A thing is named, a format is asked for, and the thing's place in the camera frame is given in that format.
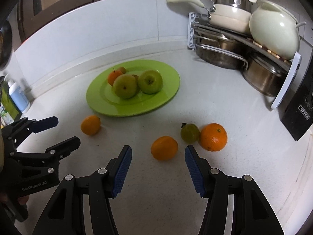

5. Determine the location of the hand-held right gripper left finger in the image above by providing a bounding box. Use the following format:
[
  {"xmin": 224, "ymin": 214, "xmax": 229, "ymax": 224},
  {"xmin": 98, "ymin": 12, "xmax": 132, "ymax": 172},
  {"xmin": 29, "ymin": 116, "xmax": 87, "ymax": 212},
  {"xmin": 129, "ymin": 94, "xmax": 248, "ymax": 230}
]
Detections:
[{"xmin": 37, "ymin": 145, "xmax": 133, "ymax": 235}]

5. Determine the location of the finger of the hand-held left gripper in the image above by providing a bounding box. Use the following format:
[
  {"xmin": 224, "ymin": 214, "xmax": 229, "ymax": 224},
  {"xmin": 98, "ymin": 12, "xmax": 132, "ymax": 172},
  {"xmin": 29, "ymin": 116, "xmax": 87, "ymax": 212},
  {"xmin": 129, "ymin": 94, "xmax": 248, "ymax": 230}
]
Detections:
[
  {"xmin": 45, "ymin": 136, "xmax": 81, "ymax": 163},
  {"xmin": 5, "ymin": 117, "xmax": 59, "ymax": 147}
]

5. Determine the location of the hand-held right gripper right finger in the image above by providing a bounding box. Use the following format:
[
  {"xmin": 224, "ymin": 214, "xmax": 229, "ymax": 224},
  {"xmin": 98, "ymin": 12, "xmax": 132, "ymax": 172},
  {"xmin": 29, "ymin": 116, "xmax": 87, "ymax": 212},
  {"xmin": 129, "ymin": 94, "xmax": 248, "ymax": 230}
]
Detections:
[{"xmin": 184, "ymin": 145, "xmax": 285, "ymax": 235}]

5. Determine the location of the green plate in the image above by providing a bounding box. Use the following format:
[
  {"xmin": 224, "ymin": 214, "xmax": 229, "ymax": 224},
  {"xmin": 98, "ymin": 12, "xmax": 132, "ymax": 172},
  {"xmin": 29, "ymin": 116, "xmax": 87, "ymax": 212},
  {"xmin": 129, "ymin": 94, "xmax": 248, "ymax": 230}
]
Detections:
[{"xmin": 86, "ymin": 59, "xmax": 181, "ymax": 117}]

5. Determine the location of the small orange with stem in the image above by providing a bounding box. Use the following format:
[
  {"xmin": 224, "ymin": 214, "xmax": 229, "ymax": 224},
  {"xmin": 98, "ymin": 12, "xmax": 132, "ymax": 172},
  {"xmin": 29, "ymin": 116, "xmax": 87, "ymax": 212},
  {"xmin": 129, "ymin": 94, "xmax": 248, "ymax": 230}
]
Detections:
[{"xmin": 108, "ymin": 69, "xmax": 124, "ymax": 86}]

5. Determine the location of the yellow-green apple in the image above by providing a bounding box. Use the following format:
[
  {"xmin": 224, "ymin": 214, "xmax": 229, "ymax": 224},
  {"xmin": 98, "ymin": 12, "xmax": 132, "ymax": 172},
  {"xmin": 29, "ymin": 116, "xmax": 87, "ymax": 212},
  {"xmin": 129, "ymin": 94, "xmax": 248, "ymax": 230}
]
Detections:
[{"xmin": 113, "ymin": 74, "xmax": 138, "ymax": 99}]

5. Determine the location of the green apple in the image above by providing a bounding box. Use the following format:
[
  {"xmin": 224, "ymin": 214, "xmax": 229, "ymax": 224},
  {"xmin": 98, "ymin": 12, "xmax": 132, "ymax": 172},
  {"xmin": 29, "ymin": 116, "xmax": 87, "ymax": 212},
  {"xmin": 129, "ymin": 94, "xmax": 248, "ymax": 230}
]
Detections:
[{"xmin": 137, "ymin": 70, "xmax": 163, "ymax": 95}]

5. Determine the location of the white pump bottle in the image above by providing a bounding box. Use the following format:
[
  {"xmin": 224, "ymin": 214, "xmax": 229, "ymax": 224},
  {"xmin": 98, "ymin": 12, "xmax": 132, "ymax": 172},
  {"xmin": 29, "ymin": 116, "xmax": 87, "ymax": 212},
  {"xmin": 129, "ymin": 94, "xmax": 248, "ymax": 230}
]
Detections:
[{"xmin": 8, "ymin": 80, "xmax": 31, "ymax": 114}]

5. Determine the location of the green dish soap bottle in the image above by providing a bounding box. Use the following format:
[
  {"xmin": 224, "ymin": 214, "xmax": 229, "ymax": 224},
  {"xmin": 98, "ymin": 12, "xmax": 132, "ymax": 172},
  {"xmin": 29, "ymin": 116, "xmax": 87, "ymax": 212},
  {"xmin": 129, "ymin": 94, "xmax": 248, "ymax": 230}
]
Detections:
[{"xmin": 0, "ymin": 86, "xmax": 22, "ymax": 126}]

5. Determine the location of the green mandarin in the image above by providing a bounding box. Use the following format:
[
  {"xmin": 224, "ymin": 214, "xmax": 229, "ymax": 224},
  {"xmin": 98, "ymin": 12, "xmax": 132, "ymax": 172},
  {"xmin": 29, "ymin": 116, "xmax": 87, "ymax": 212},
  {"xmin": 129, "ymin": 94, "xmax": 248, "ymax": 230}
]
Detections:
[{"xmin": 180, "ymin": 123, "xmax": 201, "ymax": 144}]

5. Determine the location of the large orange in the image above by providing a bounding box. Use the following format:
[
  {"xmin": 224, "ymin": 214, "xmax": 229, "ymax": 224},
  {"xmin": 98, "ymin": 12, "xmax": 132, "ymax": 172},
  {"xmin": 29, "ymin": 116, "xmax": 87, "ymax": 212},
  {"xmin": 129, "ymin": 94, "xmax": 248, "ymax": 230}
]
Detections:
[{"xmin": 199, "ymin": 123, "xmax": 228, "ymax": 152}]

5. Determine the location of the black frying pan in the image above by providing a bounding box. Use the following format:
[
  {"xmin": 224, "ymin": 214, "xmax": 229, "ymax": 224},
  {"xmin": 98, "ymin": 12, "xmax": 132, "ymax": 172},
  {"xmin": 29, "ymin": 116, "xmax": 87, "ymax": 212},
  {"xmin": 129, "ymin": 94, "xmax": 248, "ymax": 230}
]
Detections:
[{"xmin": 0, "ymin": 21, "xmax": 13, "ymax": 69}]

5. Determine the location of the deep steel pot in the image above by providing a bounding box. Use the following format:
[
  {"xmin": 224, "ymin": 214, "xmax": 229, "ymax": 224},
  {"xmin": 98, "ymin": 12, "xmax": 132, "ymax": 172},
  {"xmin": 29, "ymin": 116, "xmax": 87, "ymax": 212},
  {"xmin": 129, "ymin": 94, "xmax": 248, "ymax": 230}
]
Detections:
[{"xmin": 243, "ymin": 52, "xmax": 288, "ymax": 97}]

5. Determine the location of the wide steel pot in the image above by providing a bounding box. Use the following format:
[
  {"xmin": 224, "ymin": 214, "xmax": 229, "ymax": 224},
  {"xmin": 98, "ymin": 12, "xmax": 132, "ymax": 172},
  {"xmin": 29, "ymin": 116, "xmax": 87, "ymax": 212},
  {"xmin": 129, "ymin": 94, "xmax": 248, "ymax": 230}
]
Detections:
[{"xmin": 195, "ymin": 35, "xmax": 249, "ymax": 70}]

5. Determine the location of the black knife block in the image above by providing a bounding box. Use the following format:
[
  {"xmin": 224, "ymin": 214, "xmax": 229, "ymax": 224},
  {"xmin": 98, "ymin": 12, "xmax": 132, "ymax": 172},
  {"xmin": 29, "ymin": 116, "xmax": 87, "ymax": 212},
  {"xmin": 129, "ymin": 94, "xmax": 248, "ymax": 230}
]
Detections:
[{"xmin": 280, "ymin": 61, "xmax": 313, "ymax": 142}]

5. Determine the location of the grey pot rack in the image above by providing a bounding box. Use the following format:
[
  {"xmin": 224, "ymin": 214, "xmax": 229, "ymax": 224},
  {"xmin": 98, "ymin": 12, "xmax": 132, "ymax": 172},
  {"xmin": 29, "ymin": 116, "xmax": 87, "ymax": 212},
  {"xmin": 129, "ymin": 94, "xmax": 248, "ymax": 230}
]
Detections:
[{"xmin": 188, "ymin": 12, "xmax": 302, "ymax": 110}]

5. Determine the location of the cream ceramic pot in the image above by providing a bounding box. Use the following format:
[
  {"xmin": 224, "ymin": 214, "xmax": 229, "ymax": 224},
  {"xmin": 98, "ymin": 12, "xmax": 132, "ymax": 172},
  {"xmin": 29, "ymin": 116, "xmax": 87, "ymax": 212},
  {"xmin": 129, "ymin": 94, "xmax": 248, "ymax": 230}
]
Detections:
[{"xmin": 249, "ymin": 0, "xmax": 307, "ymax": 60}]

